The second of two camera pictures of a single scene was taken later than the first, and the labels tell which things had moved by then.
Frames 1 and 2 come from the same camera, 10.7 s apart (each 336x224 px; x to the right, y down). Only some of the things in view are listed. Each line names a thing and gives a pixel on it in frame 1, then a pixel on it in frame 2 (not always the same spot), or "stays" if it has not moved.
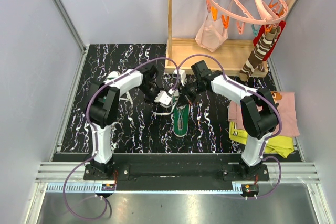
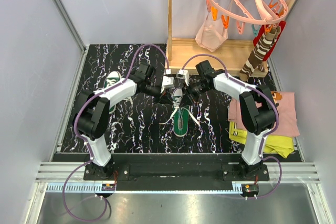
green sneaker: (181, 115) stays
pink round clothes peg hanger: (243, 1) stays
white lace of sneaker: (167, 113) to (176, 102)
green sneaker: (112, 76) stays
